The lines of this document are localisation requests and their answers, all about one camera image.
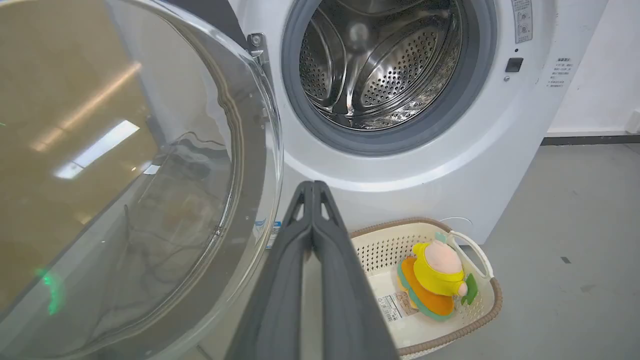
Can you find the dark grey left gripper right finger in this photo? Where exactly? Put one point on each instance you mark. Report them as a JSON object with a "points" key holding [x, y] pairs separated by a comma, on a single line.
{"points": [[345, 300]]}

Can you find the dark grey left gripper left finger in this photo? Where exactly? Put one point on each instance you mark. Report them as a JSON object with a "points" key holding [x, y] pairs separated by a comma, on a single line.
{"points": [[280, 295]]}

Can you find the round glass washing machine door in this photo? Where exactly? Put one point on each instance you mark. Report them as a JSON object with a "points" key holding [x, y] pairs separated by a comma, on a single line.
{"points": [[135, 175]]}

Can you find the white front-load washing machine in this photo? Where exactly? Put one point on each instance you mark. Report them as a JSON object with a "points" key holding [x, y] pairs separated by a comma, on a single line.
{"points": [[450, 150]]}

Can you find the metal door hinge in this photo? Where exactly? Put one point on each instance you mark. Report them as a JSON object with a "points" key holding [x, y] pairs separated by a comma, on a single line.
{"points": [[257, 45]]}

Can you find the black door latch socket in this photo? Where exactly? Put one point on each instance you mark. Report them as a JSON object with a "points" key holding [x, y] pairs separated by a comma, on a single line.
{"points": [[513, 64]]}

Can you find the white label with barcode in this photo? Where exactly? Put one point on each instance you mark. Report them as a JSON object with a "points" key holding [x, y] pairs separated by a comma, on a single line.
{"points": [[395, 306]]}

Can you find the yellow and orange plush doll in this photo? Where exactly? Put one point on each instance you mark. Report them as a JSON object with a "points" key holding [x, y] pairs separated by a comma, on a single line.
{"points": [[435, 277]]}

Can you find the cream laundry basket brown rim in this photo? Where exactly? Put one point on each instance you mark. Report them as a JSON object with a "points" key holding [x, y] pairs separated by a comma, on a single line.
{"points": [[450, 325]]}

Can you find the stainless steel perforated drum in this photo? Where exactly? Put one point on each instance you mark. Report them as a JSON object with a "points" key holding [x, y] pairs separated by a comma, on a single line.
{"points": [[380, 60]]}

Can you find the white instruction sticker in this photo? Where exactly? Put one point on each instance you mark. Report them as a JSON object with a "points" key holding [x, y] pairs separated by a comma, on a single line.
{"points": [[522, 20]]}

